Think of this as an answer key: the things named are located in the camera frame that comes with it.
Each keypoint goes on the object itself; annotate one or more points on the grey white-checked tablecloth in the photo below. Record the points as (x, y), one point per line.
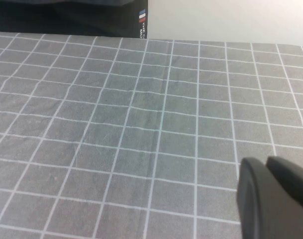
(131, 139)

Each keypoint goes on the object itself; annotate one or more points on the person's black trousers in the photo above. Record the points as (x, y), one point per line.
(66, 20)

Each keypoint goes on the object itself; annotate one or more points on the person's dark grey shirt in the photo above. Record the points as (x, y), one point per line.
(54, 2)

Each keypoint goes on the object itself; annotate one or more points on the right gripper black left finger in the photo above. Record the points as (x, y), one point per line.
(260, 206)

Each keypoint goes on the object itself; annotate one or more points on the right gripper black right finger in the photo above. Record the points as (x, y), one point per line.
(290, 179)

